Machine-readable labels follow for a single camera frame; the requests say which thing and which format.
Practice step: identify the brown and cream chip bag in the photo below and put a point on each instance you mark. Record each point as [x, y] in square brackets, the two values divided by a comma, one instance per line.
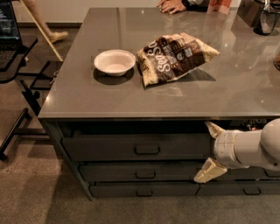
[170, 57]

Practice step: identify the dark round object at edge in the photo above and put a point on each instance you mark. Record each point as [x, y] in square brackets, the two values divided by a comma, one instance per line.
[277, 61]

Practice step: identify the snack bags in drawer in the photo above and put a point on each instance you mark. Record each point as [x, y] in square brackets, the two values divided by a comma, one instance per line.
[249, 124]

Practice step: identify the orange paper bag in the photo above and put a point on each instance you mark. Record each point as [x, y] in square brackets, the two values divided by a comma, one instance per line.
[222, 6]

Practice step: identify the black laptop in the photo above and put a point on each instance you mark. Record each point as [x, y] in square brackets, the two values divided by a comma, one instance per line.
[10, 39]

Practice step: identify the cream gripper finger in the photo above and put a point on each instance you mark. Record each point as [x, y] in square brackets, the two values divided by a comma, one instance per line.
[214, 129]
[211, 169]

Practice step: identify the wooden broom stick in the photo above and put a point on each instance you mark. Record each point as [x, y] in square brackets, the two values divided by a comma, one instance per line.
[42, 31]

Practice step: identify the dark glass container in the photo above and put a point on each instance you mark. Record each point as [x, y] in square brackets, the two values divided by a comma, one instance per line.
[267, 20]

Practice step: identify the dark wooden box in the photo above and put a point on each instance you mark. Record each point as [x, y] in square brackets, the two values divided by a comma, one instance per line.
[249, 11]

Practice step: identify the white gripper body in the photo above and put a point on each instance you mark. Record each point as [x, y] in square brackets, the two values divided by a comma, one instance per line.
[224, 148]

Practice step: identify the grey drawer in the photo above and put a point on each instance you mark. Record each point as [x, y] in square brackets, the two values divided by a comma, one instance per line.
[136, 147]
[252, 173]
[144, 189]
[140, 171]
[240, 188]

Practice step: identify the white paper bowl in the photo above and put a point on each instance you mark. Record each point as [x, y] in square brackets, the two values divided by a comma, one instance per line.
[114, 62]

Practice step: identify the black laptop stand table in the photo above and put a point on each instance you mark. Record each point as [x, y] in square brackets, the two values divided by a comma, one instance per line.
[27, 82]

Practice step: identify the person's leg with shoe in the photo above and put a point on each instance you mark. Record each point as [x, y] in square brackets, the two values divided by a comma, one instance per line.
[52, 36]

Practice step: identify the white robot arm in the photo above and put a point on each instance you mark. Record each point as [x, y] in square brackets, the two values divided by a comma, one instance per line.
[235, 149]

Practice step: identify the person's hand on counter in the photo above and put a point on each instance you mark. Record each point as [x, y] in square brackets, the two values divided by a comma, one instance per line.
[170, 6]

